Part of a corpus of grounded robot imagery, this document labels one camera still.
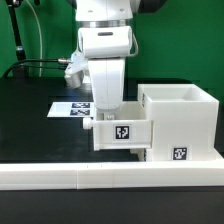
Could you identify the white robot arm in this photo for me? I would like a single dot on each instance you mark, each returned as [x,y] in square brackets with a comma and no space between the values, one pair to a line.
[104,40]

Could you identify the white drawer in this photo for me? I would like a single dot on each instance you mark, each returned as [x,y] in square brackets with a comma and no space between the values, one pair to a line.
[140,153]
[130,129]

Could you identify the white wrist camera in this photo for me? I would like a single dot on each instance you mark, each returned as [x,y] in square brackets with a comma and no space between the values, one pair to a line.
[76,71]

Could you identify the white drawer cabinet box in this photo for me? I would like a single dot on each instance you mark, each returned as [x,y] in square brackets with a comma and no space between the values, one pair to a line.
[184,120]

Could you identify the white L-shaped fence wall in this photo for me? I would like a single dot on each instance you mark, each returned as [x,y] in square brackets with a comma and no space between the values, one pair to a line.
[112,175]

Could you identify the black camera stand pole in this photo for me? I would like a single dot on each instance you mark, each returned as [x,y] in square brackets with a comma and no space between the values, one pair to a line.
[19,71]

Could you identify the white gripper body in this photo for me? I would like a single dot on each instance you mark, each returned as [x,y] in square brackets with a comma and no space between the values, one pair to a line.
[107,80]

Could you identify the white front drawer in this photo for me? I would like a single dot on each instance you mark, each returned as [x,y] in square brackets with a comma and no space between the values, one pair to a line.
[140,153]

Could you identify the white marker tag sheet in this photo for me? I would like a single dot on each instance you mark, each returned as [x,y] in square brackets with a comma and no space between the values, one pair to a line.
[71,109]

